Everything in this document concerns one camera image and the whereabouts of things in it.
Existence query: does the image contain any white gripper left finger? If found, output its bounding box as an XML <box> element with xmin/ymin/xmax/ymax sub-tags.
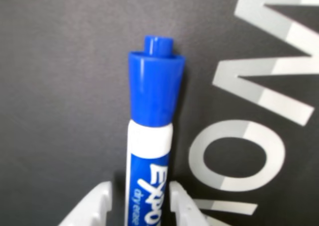
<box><xmin>58</xmin><ymin>181</ymin><xmax>113</xmax><ymax>226</ymax></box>

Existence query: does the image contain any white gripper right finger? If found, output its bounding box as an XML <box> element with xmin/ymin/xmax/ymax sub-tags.
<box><xmin>169</xmin><ymin>180</ymin><xmax>213</xmax><ymax>226</ymax></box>

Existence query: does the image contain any blue Expo dry-erase marker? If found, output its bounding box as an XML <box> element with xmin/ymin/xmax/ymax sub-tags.
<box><xmin>125</xmin><ymin>33</ymin><xmax>187</xmax><ymax>226</ymax></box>

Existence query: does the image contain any grey WOWROBO mat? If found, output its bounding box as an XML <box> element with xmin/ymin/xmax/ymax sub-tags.
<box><xmin>0</xmin><ymin>0</ymin><xmax>319</xmax><ymax>226</ymax></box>

